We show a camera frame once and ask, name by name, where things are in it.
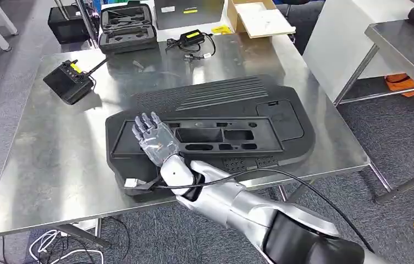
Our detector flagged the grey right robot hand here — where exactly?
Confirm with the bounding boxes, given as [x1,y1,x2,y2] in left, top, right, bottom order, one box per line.
[132,112,180,168]

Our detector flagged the black plastic trim panel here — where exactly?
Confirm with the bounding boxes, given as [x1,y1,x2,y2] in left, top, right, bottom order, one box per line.
[110,116,285,160]

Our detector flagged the large black door panel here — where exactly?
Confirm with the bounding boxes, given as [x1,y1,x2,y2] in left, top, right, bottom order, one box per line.
[104,74,317,204]

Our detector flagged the steel work table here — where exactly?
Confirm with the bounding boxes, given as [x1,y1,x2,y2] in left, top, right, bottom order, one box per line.
[0,32,394,249]

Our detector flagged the black remote controller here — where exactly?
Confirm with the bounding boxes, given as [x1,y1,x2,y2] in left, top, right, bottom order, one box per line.
[42,58,109,106]

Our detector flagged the open black foam case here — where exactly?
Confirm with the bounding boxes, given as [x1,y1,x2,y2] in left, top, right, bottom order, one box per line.
[98,1,159,56]

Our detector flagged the yellow label tag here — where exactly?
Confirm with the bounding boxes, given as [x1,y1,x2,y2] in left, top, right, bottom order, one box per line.
[211,24,233,36]

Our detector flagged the dark box with yellow label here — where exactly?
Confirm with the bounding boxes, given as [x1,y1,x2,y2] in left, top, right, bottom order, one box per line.
[153,0,226,31]

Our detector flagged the cardboard box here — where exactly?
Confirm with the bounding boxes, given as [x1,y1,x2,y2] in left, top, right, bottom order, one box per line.
[227,0,297,40]

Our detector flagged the black equipment box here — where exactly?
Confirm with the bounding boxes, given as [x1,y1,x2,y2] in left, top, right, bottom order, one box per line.
[47,4,93,46]

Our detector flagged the white flat board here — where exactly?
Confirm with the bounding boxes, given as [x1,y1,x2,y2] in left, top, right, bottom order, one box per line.
[235,2,297,39]

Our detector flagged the white cabinet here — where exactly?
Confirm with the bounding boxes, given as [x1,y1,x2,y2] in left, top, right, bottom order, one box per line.
[301,0,414,103]

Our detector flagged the orange floor object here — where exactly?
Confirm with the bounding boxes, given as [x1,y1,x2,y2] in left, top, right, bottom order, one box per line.
[385,73,414,98]

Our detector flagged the steel side table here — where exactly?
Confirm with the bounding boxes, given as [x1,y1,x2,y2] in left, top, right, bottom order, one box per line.
[365,18,414,205]

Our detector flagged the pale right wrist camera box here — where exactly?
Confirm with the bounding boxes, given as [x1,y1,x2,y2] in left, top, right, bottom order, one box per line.
[123,177,164,193]

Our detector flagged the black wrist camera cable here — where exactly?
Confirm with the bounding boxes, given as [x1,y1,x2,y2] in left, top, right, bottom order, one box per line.
[153,168,376,254]

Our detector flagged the black power adapter with cable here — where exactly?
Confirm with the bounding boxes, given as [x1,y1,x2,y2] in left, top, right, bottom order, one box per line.
[165,30,217,62]

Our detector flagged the white floor cable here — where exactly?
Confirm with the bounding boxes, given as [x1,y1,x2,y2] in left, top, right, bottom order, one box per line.
[28,229,106,264]

